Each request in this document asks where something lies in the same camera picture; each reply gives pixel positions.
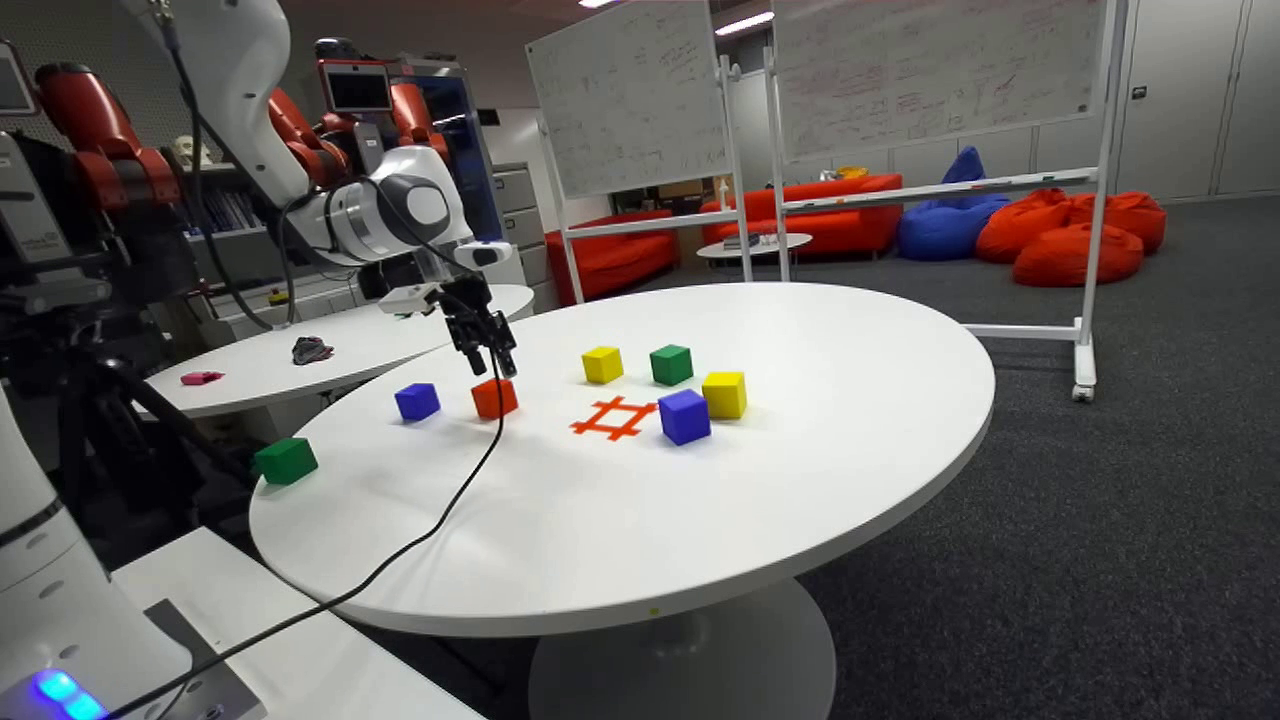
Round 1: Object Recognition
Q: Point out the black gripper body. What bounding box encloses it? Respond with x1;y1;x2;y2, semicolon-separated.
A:
433;271;517;353

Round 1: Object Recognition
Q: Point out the orange toy block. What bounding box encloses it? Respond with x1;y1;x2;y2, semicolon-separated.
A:
470;376;524;427

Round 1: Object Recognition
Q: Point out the blue toy block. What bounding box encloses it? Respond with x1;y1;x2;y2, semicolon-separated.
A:
655;385;717;447
392;381;444;427

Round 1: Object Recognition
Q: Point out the green toy block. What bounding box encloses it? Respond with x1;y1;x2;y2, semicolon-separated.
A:
649;340;695;389
253;432;326;487

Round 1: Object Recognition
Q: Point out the yellow toy block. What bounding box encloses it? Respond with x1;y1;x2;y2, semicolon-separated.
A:
575;340;627;389
700;366;751;426

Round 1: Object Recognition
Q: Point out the orange tape grid mark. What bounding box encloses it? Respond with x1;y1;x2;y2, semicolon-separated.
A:
568;392;662;446

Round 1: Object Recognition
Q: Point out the red beanbag sofa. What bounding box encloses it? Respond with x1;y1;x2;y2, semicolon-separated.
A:
544;217;686;305
737;168;912;266

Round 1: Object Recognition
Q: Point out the gray lump object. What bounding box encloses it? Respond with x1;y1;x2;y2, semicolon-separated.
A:
288;331;341;373

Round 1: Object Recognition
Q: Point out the white round side table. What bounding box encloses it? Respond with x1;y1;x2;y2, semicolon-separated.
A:
146;280;541;426

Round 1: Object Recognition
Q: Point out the small whiteboard on stand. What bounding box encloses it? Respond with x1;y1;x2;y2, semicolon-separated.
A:
522;0;759;308

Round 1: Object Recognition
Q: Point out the small white round table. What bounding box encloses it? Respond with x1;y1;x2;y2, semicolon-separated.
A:
692;228;816;266

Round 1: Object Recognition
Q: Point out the white base unit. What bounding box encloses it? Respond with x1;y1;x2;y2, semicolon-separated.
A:
0;385;490;720

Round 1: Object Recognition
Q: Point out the ceiling light strip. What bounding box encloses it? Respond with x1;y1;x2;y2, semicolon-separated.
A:
712;10;779;40

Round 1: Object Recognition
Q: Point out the blue beanbag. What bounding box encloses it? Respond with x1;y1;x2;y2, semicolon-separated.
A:
891;143;1011;266

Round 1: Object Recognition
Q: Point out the large whiteboard on stand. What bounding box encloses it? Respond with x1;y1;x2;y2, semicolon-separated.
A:
766;0;1144;405

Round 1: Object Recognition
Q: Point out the orange beanbag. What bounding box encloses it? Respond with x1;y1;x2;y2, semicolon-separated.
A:
1008;217;1151;291
978;184;1074;267
1104;189;1173;261

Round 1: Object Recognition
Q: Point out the white table pedestal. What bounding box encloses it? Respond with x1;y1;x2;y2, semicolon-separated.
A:
524;574;844;720

